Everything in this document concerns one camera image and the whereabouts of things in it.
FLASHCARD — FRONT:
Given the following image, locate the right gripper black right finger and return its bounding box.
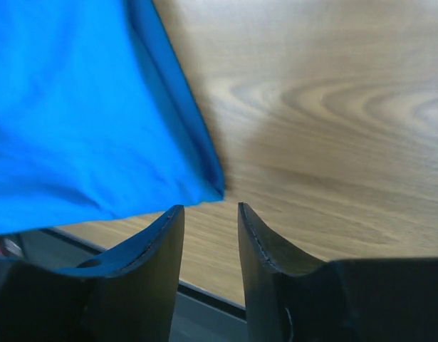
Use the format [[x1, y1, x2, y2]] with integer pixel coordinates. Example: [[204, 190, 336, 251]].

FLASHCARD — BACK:
[[237, 202, 325, 341]]

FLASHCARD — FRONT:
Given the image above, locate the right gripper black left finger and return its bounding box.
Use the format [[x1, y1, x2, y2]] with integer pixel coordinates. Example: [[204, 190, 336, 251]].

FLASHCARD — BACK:
[[59, 205, 184, 341]]

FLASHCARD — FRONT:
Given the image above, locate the blue t shirt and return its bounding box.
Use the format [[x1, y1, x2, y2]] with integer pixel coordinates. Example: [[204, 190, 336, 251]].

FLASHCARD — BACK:
[[0, 1, 225, 234]]

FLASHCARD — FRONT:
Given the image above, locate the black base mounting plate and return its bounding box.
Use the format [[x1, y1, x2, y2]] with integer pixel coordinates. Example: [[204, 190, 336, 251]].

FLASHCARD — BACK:
[[0, 227, 248, 342]]

